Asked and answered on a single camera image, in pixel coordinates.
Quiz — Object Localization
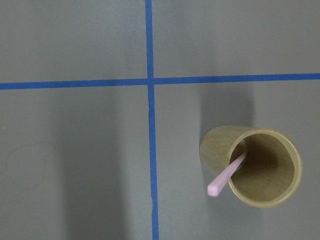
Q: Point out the pink chopstick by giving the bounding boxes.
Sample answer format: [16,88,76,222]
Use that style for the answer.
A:
[207,152,248,197]

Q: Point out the tan wooden cup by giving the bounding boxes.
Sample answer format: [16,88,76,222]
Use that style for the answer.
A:
[199,125,303,208]

